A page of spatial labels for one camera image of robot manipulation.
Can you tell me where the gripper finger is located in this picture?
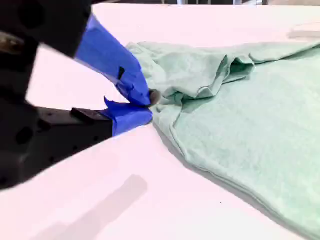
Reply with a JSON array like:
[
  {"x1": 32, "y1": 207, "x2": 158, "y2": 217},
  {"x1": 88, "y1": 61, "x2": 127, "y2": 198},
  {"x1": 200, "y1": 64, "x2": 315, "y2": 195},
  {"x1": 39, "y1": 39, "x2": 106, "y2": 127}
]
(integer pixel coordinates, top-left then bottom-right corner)
[
  {"x1": 0, "y1": 0, "x2": 162, "y2": 109},
  {"x1": 34, "y1": 95, "x2": 154, "y2": 173}
]

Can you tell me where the pale green T-shirt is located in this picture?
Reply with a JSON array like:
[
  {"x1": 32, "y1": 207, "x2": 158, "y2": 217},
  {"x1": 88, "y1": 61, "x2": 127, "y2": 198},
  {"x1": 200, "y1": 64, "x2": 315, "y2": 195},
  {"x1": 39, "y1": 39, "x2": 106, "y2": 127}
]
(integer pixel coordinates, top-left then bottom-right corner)
[{"x1": 124, "y1": 40, "x2": 320, "y2": 240}]

